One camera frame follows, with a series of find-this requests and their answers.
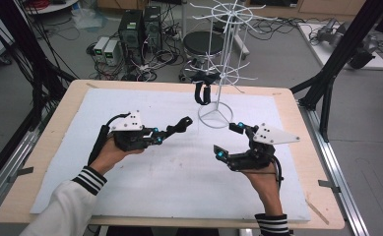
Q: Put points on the white floor board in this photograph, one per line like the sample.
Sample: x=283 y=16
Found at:
x=323 y=52

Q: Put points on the grey power supply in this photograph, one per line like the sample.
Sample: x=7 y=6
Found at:
x=101 y=46
x=111 y=52

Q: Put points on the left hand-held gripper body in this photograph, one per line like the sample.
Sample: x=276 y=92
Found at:
x=130 y=137

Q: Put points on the round white table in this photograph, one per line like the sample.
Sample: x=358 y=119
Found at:
x=51 y=6

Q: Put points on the wooden table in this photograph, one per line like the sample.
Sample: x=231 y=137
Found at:
x=305 y=157

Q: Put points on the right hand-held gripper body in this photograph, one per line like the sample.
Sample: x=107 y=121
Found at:
x=258 y=154

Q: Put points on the person's right hand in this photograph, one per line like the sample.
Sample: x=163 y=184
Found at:
x=266 y=187

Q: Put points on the grey metal table bracket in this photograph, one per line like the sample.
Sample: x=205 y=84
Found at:
x=21 y=172
x=329 y=185

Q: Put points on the black round stool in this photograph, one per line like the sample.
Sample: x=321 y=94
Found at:
x=202 y=42

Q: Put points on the clear plastic bag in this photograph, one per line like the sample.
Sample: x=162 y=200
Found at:
x=87 y=18

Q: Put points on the black frame post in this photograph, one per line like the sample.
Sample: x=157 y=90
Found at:
x=12 y=32
x=343 y=49

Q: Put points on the aluminium rail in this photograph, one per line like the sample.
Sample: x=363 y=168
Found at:
x=336 y=164
x=12 y=167

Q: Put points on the black computer tower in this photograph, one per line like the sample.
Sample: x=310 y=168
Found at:
x=153 y=26
x=131 y=32

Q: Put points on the person's left hand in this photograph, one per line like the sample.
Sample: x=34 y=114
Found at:
x=110 y=157

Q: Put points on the white foam mat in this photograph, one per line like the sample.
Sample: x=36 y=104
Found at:
x=179 y=183

